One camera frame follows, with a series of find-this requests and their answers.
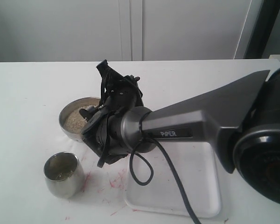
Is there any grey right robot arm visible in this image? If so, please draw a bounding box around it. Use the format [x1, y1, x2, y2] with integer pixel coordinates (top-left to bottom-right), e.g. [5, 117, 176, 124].
[79, 61, 280, 204]

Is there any white plastic tray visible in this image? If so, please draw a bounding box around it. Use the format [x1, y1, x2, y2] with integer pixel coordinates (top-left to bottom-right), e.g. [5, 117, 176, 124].
[125, 142, 221, 218]

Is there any small steel cup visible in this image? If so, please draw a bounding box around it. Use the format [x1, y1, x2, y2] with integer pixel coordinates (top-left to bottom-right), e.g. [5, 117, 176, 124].
[43, 152, 84, 199]

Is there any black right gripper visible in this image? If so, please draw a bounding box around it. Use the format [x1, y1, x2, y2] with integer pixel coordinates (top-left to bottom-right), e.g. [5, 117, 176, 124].
[79, 59, 144, 123]

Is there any beige grainy food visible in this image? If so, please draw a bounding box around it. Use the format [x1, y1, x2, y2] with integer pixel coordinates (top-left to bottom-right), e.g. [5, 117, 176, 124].
[63, 106, 88, 134]

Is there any steel rice bowl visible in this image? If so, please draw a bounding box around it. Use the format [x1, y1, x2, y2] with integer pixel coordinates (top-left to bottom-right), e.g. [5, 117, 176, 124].
[59, 97, 100, 142]

